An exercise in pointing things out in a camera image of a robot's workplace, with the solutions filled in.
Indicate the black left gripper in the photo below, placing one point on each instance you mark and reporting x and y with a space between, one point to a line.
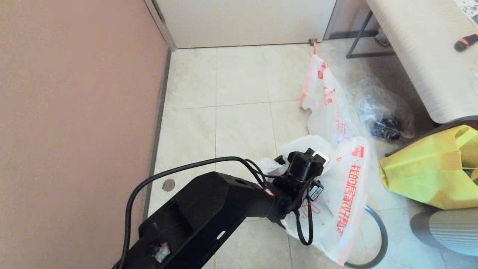
295 192

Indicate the grey ribbed robot base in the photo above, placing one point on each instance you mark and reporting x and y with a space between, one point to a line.
452 231

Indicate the dark items in clear bag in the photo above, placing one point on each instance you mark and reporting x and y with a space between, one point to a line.
388 129

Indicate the clear plastic bag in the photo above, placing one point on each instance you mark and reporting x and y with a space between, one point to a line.
381 104

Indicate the yellow non-woven bag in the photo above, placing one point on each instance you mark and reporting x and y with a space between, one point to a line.
422 175

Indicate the round metal floor drain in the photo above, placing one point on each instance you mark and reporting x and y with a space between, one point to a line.
168 185

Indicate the small metal door stopper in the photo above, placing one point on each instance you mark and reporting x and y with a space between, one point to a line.
313 41

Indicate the beige table with metal legs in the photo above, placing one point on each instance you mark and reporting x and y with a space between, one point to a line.
369 55

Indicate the white door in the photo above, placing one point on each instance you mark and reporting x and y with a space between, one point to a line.
246 22

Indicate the small white object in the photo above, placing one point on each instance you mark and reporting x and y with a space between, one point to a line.
381 37

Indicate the black and red marker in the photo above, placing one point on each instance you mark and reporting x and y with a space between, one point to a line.
465 43

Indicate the black-printed white paper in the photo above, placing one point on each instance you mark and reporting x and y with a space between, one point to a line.
468 9

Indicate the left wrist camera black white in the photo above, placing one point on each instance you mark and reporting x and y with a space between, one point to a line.
302 166

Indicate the grey door frame post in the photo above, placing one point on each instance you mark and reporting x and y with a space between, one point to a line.
160 22

